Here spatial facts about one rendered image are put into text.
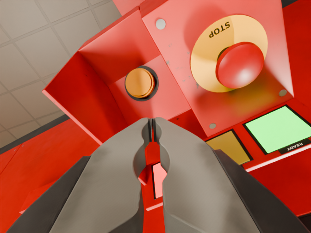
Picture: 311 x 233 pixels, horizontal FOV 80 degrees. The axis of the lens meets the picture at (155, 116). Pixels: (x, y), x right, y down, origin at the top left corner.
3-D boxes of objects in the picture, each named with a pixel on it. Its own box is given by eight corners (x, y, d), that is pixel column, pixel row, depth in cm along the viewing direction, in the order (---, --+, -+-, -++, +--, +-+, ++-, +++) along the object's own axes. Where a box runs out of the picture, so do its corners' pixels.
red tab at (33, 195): (64, 176, 60) (56, 196, 54) (68, 179, 61) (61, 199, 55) (29, 192, 63) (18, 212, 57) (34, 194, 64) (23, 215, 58)
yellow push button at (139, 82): (148, 65, 26) (144, 62, 24) (161, 89, 26) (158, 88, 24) (126, 78, 27) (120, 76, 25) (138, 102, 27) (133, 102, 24)
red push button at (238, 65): (240, 24, 17) (263, 33, 14) (250, 62, 19) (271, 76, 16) (199, 48, 17) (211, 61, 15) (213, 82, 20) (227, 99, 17)
